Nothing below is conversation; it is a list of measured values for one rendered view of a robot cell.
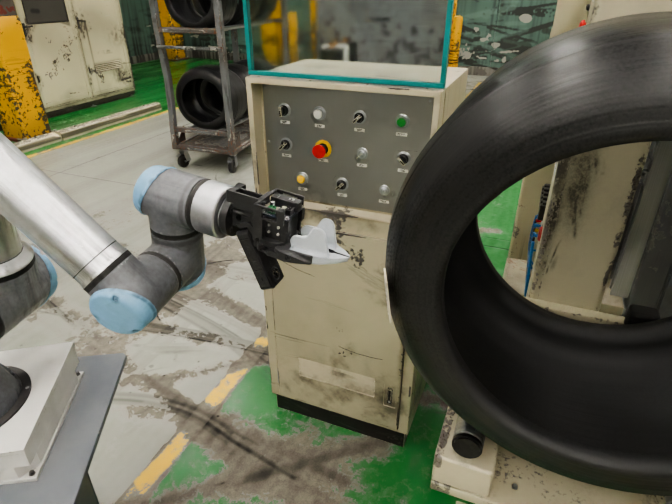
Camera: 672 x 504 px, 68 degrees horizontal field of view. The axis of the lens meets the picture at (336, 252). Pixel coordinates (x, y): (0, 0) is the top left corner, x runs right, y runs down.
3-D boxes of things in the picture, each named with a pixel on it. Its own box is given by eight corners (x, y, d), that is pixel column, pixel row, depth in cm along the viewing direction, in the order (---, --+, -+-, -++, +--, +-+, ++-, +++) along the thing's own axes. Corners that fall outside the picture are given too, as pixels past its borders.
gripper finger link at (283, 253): (308, 261, 74) (257, 244, 76) (307, 269, 75) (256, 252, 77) (321, 247, 78) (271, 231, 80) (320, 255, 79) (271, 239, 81)
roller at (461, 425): (485, 326, 102) (481, 308, 101) (508, 325, 100) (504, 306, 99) (454, 458, 74) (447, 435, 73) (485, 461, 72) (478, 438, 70)
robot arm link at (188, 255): (138, 292, 90) (129, 235, 83) (172, 258, 99) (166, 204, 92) (185, 305, 88) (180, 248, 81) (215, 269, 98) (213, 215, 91)
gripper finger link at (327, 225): (352, 232, 74) (297, 215, 77) (347, 265, 77) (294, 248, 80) (360, 223, 77) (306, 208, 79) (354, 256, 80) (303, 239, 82)
